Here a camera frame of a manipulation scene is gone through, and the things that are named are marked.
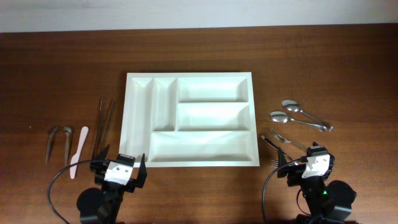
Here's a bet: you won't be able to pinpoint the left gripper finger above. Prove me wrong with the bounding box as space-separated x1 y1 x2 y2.
96 144 110 161
135 154 147 188

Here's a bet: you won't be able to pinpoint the long steel tongs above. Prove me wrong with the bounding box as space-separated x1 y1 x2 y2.
91 99 114 159

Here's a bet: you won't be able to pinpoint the dark handled steel fork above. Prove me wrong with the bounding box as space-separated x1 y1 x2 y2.
261 135 293 161

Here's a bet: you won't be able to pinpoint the steel spoon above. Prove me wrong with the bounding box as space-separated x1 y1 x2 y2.
281 99 334 131
269 111 326 132

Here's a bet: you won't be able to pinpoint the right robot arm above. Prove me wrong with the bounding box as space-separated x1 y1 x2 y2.
277 144 356 223

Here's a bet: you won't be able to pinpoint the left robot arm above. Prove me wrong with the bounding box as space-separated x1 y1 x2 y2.
76 146 147 223

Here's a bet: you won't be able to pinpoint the pink plastic knife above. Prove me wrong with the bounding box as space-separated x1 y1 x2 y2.
70 126 89 179

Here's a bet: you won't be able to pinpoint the small steel tongs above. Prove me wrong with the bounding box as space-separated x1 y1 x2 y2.
45 126 73 165

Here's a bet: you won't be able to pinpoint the white plastic cutlery tray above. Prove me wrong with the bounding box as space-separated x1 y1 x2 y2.
119 72 259 167

